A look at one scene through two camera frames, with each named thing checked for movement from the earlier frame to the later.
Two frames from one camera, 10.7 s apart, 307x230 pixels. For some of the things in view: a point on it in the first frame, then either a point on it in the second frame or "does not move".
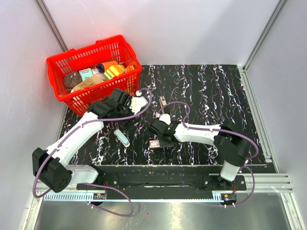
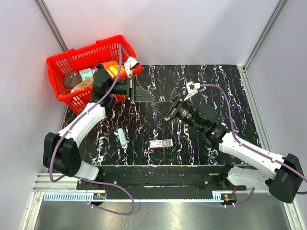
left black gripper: (128, 124) → (136, 91)
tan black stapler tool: (162, 102) does not move
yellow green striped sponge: (113, 71) does not move
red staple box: (154, 144) does not move
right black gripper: (163, 144) → (170, 108)
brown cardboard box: (89, 80) does not move
